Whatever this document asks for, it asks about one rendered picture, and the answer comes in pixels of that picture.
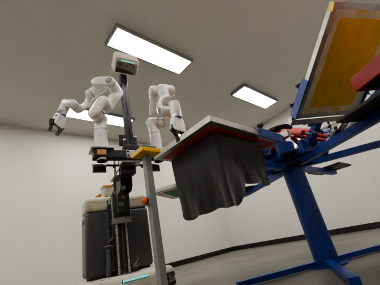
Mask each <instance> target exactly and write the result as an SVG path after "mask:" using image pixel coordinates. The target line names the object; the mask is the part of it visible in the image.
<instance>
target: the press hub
mask: <svg viewBox="0 0 380 285"><path fill-rule="evenodd" d="M273 128H275V131H274V132H275V133H277V132H279V131H280V129H292V128H293V127H292V126H291V125H289V124H281V125H278V126H275V127H273ZM283 141H284V143H282V142H281V143H279V144H277V145H276V146H275V147H277V148H278V150H279V152H280V154H281V156H284V157H287V160H286V161H284V162H279V163H286V164H285V167H290V168H291V169H290V170H288V171H283V172H282V173H283V176H284V179H285V181H286V184H287V187H288V190H289V193H290V195H291V198H292V201H293V204H294V206H295V209H296V212H297V215H298V218H299V220H300V223H301V226H302V228H303V231H304V234H305V237H306V240H307V242H308V245H309V248H310V251H311V254H312V256H313V259H314V261H319V262H320V264H321V266H319V267H315V268H312V269H329V267H327V266H326V264H325V260H334V261H335V262H337V263H338V264H340V265H342V266H343V265H346V264H348V263H349V261H348V260H342V261H340V259H339V257H338V254H337V252H336V249H335V247H334V244H333V241H332V239H331V237H330V234H329V232H328V229H327V227H326V224H325V221H324V220H323V217H322V214H321V212H320V209H319V207H318V204H317V202H316V199H315V197H314V194H313V192H312V189H311V187H310V184H309V182H308V179H307V177H306V174H305V172H304V168H303V167H302V166H301V167H295V166H296V165H297V164H299V163H300V161H295V160H297V159H299V157H298V158H293V159H292V158H291V155H293V154H294V153H295V152H296V150H295V147H294V144H293V142H292V141H286V139H285V140H283ZM305 168H306V167H305Z"/></svg>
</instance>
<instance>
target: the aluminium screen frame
mask: <svg viewBox="0 0 380 285"><path fill-rule="evenodd" d="M210 125H211V126H215V127H219V128H223V129H227V130H230V131H234V132H237V133H241V134H244V135H248V136H252V137H256V138H258V139H263V140H266V141H270V142H273V143H275V144H273V145H271V146H268V147H267V148H265V149H263V150H262V151H264V150H266V149H268V148H271V147H272V146H274V145H277V144H279V143H280V142H278V141H274V140H270V139H267V138H264V137H261V135H260V132H259V131H258V130H256V129H253V128H249V127H246V126H242V125H239V124H236V123H233V122H229V121H227V120H224V119H220V118H217V117H214V116H211V115H208V116H207V117H206V118H204V119H203V120H202V121H200V122H198V123H197V124H196V125H195V126H193V127H192V128H190V129H189V130H188V131H186V132H185V133H183V134H182V135H180V136H179V139H180V140H179V141H178V142H176V140H174V141H172V142H171V143H169V144H168V145H166V146H165V147H164V148H162V149H161V152H160V153H159V154H157V155H156V156H155V157H154V160H159V161H168V162H171V161H172V160H171V159H163V158H162V157H164V156H165V155H167V154H169V153H170V152H171V151H173V150H174V149H176V148H177V147H179V146H180V145H181V144H183V143H185V142H186V141H188V140H189V139H191V138H192V137H194V136H195V135H197V134H198V133H200V132H201V131H203V130H204V129H206V128H207V127H208V126H210Z"/></svg>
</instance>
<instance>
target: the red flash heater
mask: <svg viewBox="0 0 380 285"><path fill-rule="evenodd" d="M349 81H350V83H351V84H352V86H353V88H354V90H355V91H356V92H360V91H370V90H380V54H379V55H377V56H376V57H375V58H374V59H373V60H372V61H370V62H369V63H368V64H367V65H366V66H365V67H364V68H362V69H361V70H360V71H359V72H358V73H357V74H355V75H354V76H353V77H352V78H350V79H349Z"/></svg>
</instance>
